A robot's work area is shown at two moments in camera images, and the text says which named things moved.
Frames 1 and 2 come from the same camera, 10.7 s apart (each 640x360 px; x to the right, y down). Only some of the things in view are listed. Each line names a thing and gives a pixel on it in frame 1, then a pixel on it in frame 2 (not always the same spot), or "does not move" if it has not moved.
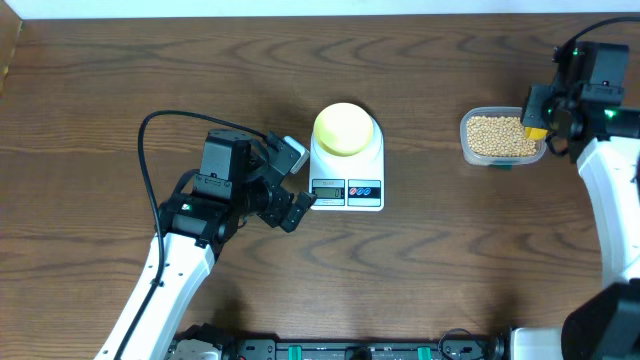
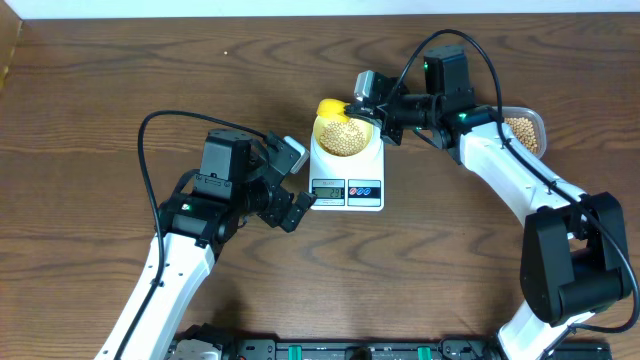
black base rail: (204, 344) does not move
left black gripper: (273, 212) does not move
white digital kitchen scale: (353, 183) does not move
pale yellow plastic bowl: (343, 129) does not move
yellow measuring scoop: (532, 133) to (332, 109)
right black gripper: (531, 114) to (388, 132)
